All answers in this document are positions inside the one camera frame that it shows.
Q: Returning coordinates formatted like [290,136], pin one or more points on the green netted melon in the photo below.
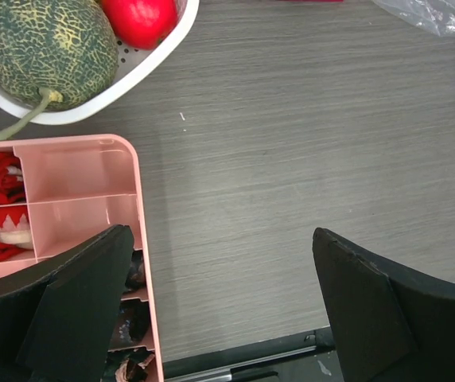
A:
[54,55]

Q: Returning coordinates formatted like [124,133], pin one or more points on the clear zip bag orange zipper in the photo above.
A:
[433,16]

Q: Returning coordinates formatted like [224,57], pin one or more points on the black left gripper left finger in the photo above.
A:
[57,316]

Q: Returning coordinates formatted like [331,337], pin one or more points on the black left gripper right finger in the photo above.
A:
[389,322]

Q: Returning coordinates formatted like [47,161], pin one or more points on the red apple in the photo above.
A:
[141,24]

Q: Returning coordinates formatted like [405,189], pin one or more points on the pink divided organizer box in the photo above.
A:
[75,188]

